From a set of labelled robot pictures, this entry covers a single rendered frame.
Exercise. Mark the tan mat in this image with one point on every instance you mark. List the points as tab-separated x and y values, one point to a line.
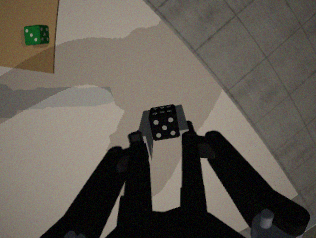
14	16

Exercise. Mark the black die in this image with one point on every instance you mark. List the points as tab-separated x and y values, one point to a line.
163	122

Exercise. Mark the green die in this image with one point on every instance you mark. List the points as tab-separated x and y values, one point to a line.
36	34

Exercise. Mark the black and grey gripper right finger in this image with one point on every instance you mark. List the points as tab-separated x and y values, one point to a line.
273	215

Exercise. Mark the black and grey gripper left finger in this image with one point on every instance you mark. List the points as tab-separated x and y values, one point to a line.
88	214

